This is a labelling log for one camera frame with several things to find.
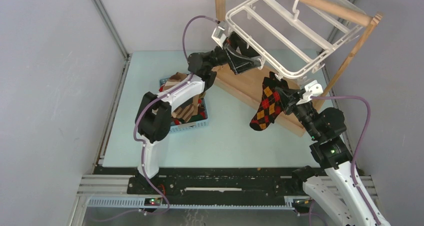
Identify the light blue perforated basket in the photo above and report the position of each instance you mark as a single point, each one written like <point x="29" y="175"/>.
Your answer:
<point x="193" y="123"/>

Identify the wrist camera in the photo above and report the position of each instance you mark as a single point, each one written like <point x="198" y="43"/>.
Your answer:
<point x="312" y="89"/>
<point x="220" y="33"/>

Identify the red black argyle sock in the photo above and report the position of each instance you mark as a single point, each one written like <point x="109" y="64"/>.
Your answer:
<point x="270" y="105"/>

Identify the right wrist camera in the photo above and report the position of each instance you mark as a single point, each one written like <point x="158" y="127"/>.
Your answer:
<point x="312" y="89"/>

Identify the wooden hanger stand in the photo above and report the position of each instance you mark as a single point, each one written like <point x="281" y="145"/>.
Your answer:
<point x="247" y="87"/>

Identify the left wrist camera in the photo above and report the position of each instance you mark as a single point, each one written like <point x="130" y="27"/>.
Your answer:
<point x="220" y="33"/>

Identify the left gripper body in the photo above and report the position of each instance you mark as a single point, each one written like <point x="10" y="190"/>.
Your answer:
<point x="226" y="43"/>

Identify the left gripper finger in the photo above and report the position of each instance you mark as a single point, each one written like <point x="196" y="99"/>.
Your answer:
<point x="241" y="65"/>
<point x="239" y="44"/>

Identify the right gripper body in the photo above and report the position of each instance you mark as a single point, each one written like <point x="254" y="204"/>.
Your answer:
<point x="295" y="108"/>

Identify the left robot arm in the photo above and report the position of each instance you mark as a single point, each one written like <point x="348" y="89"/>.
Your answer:
<point x="154" y="116"/>

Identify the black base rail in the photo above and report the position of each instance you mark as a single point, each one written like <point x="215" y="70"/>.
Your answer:
<point x="237" y="187"/>

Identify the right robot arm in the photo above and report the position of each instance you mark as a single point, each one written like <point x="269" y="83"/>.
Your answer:
<point x="354" y="205"/>

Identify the white plastic clip hanger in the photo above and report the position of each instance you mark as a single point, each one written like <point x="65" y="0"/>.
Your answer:
<point x="293" y="37"/>

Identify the pile of socks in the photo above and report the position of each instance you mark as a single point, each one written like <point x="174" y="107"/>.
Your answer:
<point x="190" y="111"/>

